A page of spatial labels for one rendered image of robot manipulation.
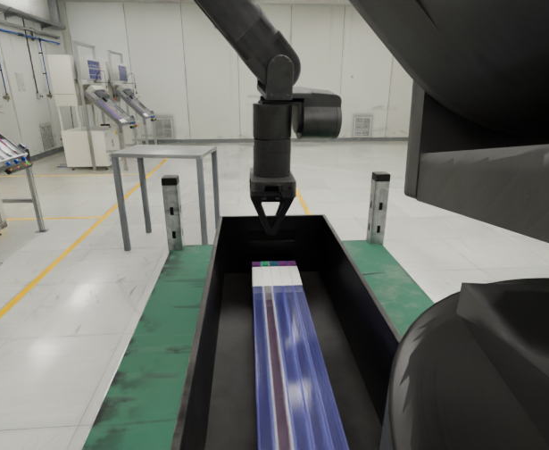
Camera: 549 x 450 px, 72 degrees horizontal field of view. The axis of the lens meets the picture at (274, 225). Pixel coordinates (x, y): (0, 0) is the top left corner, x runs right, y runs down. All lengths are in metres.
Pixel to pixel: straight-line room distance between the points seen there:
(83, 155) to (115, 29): 3.80
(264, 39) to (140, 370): 0.43
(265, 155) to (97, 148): 6.28
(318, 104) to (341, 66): 9.12
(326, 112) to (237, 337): 0.33
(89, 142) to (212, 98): 3.62
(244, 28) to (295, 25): 9.05
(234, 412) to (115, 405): 0.13
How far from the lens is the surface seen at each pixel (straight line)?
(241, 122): 9.44
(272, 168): 0.56
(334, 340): 0.49
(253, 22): 0.52
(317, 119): 0.57
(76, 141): 6.89
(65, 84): 6.85
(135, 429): 0.44
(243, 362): 0.46
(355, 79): 9.78
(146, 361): 0.51
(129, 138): 8.13
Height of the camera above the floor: 1.26
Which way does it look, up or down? 20 degrees down
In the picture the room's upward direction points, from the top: straight up
